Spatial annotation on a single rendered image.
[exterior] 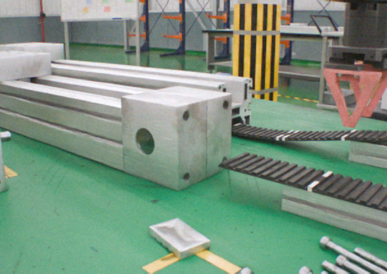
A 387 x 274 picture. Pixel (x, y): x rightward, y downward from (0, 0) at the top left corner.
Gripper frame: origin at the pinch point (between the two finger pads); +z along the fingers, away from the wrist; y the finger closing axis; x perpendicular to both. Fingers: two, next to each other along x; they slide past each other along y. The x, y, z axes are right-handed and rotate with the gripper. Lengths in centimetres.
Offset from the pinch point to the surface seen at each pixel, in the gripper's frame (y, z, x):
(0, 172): 35.4, 3.9, -27.6
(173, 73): -4.2, -2.2, -35.7
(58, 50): -8, -5, -77
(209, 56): -525, 48, -392
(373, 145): 1.8, 3.2, 2.8
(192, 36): -867, 30, -688
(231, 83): -3.6, -1.6, -22.5
